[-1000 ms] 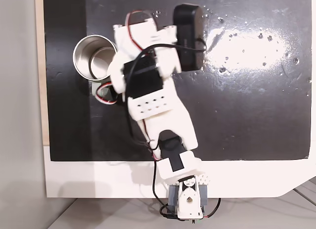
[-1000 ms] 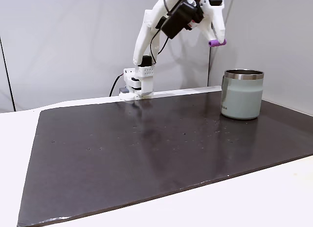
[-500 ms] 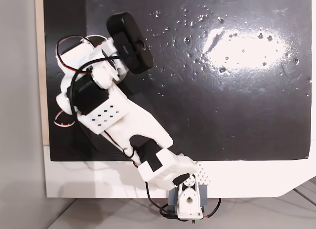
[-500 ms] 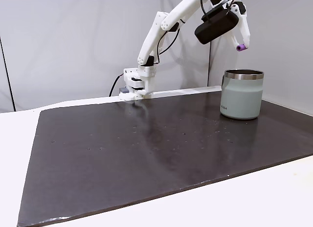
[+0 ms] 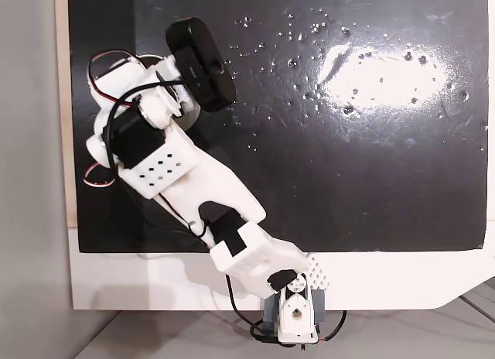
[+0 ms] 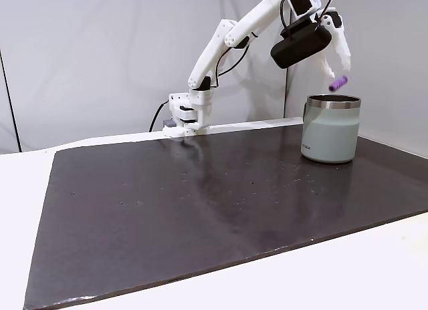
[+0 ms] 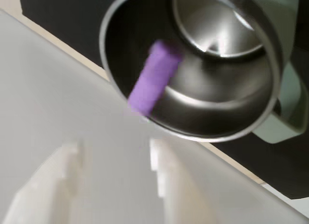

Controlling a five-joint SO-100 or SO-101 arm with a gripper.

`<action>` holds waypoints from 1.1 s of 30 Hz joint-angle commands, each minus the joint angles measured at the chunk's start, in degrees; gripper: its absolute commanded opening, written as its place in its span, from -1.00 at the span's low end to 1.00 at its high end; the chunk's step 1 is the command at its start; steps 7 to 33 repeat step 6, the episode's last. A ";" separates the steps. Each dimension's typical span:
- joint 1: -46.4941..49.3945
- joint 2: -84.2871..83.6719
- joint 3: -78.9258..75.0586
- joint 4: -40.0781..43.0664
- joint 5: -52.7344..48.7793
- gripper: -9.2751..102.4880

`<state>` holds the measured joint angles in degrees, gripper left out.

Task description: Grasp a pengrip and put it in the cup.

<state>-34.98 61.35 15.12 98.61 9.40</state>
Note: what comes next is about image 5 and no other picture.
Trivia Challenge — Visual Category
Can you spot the black table mat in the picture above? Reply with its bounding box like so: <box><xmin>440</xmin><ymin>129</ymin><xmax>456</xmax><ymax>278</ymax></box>
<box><xmin>67</xmin><ymin>0</ymin><xmax>490</xmax><ymax>255</ymax></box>

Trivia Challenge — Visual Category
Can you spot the blue-grey table clamp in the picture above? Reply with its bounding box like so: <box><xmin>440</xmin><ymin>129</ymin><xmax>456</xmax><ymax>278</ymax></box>
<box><xmin>262</xmin><ymin>288</ymin><xmax>326</xmax><ymax>330</ymax></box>

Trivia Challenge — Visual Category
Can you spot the black oval camera box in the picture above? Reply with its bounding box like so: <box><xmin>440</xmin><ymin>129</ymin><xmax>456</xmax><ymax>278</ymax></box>
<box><xmin>165</xmin><ymin>17</ymin><xmax>238</xmax><ymax>114</ymax></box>

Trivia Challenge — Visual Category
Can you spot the thin servo cable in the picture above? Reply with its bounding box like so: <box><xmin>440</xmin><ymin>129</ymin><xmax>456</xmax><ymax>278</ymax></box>
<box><xmin>87</xmin><ymin>50</ymin><xmax>137</xmax><ymax>103</ymax></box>
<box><xmin>83</xmin><ymin>160</ymin><xmax>118</xmax><ymax>190</ymax></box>

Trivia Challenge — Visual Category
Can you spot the black camera cable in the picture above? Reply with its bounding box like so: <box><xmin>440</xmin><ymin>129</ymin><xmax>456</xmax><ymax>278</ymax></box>
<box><xmin>102</xmin><ymin>78</ymin><xmax>280</xmax><ymax>343</ymax></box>

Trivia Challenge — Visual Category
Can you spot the red and black power cable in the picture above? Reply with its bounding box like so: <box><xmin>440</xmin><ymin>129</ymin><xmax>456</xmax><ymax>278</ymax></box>
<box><xmin>308</xmin><ymin>309</ymin><xmax>348</xmax><ymax>343</ymax></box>

